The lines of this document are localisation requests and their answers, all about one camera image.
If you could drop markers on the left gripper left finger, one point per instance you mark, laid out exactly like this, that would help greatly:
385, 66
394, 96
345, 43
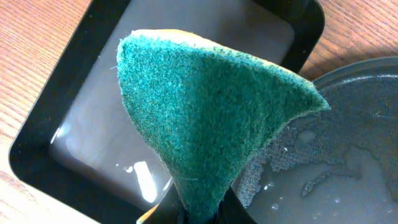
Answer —
170, 210

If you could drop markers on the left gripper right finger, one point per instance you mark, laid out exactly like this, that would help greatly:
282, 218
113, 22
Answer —
231, 211

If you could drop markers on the green scouring sponge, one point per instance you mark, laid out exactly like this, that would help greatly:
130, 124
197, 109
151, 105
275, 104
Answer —
206, 109

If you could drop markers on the black rectangular tray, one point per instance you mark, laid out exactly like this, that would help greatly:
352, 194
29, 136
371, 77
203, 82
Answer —
78, 144

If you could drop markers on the round black tray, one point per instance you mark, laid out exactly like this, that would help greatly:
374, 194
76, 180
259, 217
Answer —
334, 166

